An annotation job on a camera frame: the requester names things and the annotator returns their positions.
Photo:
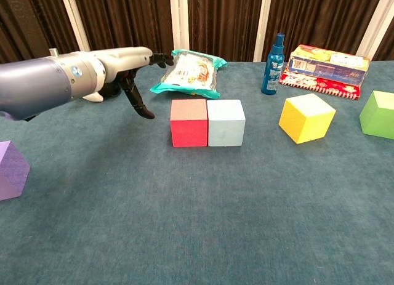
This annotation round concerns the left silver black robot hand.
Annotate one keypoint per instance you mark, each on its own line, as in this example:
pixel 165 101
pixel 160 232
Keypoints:
pixel 129 60

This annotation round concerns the red foam cube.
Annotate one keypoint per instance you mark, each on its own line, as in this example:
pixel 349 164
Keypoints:
pixel 189 132

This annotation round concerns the light blue foam cube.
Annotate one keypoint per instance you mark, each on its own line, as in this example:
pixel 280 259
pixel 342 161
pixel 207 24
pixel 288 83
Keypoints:
pixel 226 128

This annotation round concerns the yellow foam cube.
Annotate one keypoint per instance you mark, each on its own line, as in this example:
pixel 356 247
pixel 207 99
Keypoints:
pixel 304 125

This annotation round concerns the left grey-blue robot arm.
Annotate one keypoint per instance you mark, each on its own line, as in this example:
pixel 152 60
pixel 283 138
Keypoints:
pixel 40 85

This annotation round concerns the dark brown curtain panel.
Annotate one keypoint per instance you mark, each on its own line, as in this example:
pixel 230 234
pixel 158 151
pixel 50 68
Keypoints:
pixel 323 17
pixel 123 20
pixel 221 23
pixel 30 26

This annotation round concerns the black white penguin plush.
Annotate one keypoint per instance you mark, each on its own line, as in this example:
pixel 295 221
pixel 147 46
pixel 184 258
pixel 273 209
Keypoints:
pixel 94 97

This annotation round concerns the teal clear snack bag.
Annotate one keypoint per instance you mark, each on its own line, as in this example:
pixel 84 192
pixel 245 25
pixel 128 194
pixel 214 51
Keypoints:
pixel 187 72

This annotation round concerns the blue spray bottle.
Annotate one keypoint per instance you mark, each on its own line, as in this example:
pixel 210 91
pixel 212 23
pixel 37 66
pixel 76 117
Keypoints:
pixel 272 72

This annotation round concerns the purple foam cube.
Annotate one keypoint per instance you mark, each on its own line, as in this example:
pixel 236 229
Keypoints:
pixel 12 174

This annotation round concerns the teal carpet table mat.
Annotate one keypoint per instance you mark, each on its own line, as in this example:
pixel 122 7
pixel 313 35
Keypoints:
pixel 184 220

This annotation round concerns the red spiral notebook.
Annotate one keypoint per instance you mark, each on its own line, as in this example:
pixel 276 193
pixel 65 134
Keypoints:
pixel 307 83

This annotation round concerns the yellow blue carton box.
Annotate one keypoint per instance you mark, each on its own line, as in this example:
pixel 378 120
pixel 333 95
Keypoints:
pixel 326 68

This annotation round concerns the green foam cube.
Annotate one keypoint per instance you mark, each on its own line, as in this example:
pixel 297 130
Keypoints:
pixel 378 122

